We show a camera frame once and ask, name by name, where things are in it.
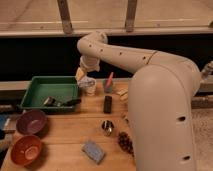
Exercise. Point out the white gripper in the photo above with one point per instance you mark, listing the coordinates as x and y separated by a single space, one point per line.
87 64

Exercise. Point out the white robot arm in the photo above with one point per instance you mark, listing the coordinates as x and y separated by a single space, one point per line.
159 101

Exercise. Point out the purple bowl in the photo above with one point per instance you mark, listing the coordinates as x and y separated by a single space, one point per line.
31 122

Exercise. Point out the orange bowl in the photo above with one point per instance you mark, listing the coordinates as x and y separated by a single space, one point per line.
26 150

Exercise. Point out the white cup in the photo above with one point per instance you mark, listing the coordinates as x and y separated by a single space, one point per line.
90 88

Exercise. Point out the grey cup with red utensil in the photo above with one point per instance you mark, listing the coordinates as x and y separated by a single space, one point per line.
108 83

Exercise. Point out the yellow wooden pieces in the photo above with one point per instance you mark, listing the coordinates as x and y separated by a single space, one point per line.
123 94

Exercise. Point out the black rectangular block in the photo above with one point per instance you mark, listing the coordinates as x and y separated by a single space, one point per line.
107 104

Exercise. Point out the green plastic tray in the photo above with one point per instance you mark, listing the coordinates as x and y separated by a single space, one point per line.
62 88

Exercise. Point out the black brush in tray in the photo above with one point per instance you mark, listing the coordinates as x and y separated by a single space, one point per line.
52 102

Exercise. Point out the shiny metal cup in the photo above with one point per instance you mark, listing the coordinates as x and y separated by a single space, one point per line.
107 127

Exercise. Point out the bunch of dark grapes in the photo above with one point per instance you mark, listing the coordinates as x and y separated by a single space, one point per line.
125 143

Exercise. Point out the blue sponge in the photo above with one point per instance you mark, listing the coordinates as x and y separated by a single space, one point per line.
93 151

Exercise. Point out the metal rail on right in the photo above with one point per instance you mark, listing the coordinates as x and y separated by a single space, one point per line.
207 85

